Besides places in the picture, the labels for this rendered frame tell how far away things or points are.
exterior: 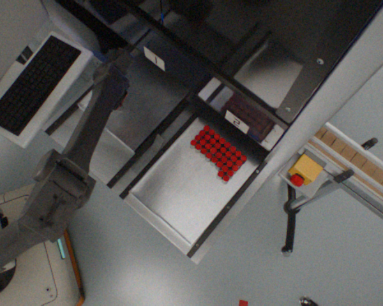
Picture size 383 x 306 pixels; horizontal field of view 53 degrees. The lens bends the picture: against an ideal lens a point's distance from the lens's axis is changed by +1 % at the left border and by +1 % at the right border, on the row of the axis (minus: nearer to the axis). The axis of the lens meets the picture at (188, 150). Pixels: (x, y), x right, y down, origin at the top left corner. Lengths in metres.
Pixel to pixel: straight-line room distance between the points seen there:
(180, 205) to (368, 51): 0.78
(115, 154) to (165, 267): 0.96
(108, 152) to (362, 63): 0.88
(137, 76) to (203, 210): 0.54
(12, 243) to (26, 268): 1.21
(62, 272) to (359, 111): 1.86
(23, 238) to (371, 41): 0.66
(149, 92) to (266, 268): 1.20
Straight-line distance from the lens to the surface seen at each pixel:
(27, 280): 1.97
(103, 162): 1.32
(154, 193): 1.27
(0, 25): 1.52
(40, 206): 0.72
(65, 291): 1.93
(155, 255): 2.13
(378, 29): 0.66
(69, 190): 0.75
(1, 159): 2.44
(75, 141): 0.82
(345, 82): 0.77
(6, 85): 1.63
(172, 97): 1.37
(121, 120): 1.35
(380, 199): 1.36
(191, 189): 1.27
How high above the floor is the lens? 2.13
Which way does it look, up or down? 73 degrees down
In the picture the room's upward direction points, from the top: 3 degrees clockwise
